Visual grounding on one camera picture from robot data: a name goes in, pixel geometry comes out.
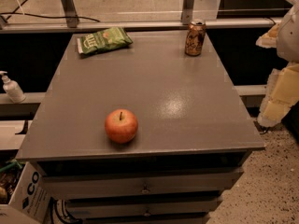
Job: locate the white pump bottle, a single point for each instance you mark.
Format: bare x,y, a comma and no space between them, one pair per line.
12,88

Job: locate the green chip bag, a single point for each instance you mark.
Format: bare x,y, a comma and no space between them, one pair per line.
103,41

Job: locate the orange soda can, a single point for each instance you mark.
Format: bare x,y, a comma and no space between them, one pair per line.
195,37

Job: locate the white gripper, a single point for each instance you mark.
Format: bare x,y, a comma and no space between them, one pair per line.
290,36

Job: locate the red apple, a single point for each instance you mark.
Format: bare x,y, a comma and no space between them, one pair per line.
121,126

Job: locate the grey drawer cabinet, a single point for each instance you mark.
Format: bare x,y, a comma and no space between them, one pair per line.
193,135

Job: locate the metal railing frame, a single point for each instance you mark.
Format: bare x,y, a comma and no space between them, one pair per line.
78,16

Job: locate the white cardboard box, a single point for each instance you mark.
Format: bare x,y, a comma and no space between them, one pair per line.
29,201

